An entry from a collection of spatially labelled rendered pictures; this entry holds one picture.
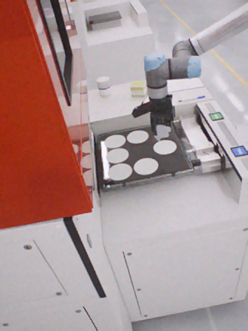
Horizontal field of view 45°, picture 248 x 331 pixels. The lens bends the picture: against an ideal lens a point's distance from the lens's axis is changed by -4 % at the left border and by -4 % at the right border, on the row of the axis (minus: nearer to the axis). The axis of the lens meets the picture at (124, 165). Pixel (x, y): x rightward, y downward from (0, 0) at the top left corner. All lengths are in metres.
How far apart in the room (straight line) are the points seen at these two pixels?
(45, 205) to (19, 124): 0.21
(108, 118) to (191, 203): 0.58
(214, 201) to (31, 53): 0.93
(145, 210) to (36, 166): 0.68
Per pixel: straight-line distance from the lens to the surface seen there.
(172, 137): 1.41
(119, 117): 1.49
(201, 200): 1.23
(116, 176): 1.25
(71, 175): 0.62
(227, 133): 1.34
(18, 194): 0.67
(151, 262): 1.28
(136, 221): 1.18
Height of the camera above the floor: 1.74
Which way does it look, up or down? 40 degrees down
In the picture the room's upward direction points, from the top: 12 degrees counter-clockwise
